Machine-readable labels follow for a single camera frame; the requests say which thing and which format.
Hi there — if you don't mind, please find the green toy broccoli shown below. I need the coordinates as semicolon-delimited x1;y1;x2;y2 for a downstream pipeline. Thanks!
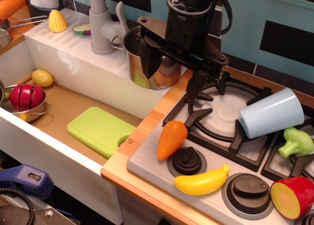
279;127;314;158

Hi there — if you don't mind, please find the green plastic cutting board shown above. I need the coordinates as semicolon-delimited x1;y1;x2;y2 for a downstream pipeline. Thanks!
67;107;135;158

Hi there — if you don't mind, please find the purple toy eggplant slice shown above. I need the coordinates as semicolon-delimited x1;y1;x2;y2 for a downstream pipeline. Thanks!
72;24;91;35

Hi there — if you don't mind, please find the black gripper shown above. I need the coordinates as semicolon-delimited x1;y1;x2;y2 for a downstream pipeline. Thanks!
138;7;229;101

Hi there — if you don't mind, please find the middle black stove knob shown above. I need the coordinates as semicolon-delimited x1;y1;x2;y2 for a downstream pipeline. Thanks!
221;173;274;221

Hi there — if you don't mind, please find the small steel colander bowl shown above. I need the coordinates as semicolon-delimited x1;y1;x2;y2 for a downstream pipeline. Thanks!
0;85;52;122

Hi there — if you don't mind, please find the black burner grate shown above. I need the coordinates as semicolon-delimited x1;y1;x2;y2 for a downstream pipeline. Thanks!
260;104;314;182
162;72;273;172

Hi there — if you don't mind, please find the steel cooking pot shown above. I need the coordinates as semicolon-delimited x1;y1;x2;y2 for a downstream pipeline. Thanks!
111;26;181;89

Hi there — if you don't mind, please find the yellow toy corn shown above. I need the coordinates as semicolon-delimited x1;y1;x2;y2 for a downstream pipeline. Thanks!
48;9;68;33

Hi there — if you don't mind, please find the red toy apple half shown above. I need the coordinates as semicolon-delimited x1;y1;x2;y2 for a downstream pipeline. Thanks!
270;176;314;220

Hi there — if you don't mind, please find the yellow toy lemon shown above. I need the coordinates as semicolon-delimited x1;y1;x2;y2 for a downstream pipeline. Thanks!
31;69;53;87

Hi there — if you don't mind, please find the left black stove knob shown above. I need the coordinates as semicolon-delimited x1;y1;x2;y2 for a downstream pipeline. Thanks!
167;146;207;177

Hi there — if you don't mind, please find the yellow toy banana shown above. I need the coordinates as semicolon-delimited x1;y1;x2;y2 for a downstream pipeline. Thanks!
174;164;230;196

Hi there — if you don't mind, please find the black cable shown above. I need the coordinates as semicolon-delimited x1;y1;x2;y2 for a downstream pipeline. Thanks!
0;187;35;225

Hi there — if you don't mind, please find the right black stove knob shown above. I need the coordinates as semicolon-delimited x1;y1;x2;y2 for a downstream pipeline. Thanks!
294;213;314;225

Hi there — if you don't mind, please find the grey toy faucet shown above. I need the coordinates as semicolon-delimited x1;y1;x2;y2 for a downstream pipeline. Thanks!
89;0;129;55

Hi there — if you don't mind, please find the blue clamp handle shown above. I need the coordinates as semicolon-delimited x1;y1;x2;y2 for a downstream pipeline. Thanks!
0;164;54;199

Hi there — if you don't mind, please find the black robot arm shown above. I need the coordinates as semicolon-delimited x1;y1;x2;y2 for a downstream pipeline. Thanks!
138;0;233;102

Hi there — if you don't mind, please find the black stove knob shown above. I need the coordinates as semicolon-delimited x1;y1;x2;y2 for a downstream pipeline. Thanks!
294;213;314;225
221;173;274;221
167;146;207;177

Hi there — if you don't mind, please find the large orange toy carrot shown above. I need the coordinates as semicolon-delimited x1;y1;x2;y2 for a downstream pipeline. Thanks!
0;0;26;23

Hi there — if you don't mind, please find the red sliced toy tomato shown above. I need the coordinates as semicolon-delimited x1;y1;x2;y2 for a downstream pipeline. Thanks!
9;84;45;111

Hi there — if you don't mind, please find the white toy sink basin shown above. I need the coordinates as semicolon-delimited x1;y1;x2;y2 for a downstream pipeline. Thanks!
0;22;167;225

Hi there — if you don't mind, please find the steel pan with handle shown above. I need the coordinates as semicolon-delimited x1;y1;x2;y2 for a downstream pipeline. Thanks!
0;15;48;49

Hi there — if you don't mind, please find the grey toy stove top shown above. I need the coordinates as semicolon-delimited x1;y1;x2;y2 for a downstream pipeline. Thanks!
127;80;314;225

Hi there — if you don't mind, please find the right black burner grate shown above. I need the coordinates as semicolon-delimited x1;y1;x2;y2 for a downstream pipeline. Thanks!
260;104;314;182

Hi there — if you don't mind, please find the light blue plastic cup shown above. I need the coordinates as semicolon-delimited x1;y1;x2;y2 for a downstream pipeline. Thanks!
239;88;305;139

